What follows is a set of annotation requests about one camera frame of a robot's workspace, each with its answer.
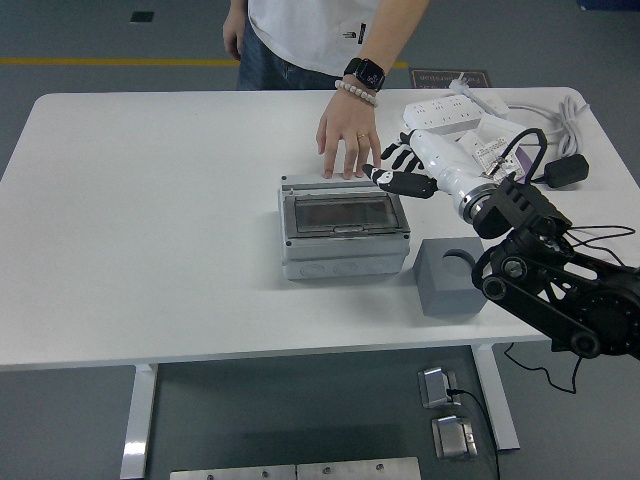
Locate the person's left forearm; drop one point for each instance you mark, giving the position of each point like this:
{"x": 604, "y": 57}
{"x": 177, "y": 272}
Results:
{"x": 395, "y": 30}

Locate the person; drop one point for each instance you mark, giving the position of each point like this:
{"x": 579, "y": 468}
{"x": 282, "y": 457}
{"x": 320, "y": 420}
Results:
{"x": 310, "y": 35}

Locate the black smartwatch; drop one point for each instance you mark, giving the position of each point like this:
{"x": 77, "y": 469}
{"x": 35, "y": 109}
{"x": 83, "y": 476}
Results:
{"x": 366, "y": 74}

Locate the black floor hatch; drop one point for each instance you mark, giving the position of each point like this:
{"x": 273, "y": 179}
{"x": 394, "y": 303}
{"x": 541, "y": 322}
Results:
{"x": 141, "y": 17}

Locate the black power adapter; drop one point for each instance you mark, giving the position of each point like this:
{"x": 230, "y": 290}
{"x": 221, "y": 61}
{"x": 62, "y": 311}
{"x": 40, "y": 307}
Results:
{"x": 566, "y": 171}

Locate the transparent hinged box lid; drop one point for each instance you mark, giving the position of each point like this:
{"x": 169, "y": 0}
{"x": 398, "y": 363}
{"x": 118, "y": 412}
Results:
{"x": 340, "y": 212}

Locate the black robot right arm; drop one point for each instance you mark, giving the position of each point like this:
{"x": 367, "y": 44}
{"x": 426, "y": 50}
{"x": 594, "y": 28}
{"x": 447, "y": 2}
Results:
{"x": 550, "y": 295}

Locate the metal floor plate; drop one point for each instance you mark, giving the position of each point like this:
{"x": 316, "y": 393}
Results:
{"x": 232, "y": 473}
{"x": 357, "y": 470}

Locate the white square socket panel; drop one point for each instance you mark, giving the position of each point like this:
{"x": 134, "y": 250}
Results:
{"x": 500, "y": 131}

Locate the person's right hand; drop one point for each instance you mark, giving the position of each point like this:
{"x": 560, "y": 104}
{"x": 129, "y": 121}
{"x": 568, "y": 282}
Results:
{"x": 232, "y": 35}

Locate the grey battery holder block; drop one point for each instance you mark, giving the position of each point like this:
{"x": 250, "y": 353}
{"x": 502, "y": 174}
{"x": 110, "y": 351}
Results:
{"x": 440, "y": 285}

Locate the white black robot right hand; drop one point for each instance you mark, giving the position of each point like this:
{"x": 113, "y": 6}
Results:
{"x": 445, "y": 160}

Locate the dark printed floor sign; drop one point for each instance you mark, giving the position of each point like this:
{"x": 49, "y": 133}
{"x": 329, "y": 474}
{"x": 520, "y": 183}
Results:
{"x": 440, "y": 78}

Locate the white table leg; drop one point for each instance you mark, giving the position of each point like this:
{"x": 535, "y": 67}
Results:
{"x": 505, "y": 425}
{"x": 137, "y": 425}

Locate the white plug with adapter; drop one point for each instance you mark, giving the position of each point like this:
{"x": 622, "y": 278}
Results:
{"x": 480, "y": 97}

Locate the grey plastic junction box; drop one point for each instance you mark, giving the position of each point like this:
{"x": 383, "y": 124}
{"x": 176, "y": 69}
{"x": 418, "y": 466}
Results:
{"x": 345, "y": 255}

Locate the silver floor socket box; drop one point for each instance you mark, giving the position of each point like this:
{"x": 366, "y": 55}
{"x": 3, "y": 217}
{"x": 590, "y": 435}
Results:
{"x": 435, "y": 387}
{"x": 452, "y": 437}

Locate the person's left hand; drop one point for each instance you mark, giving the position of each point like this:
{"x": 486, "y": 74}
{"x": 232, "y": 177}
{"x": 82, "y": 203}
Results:
{"x": 347, "y": 125}

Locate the white power strip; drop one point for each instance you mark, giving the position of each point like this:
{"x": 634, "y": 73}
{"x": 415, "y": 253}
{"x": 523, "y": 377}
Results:
{"x": 440, "y": 112}

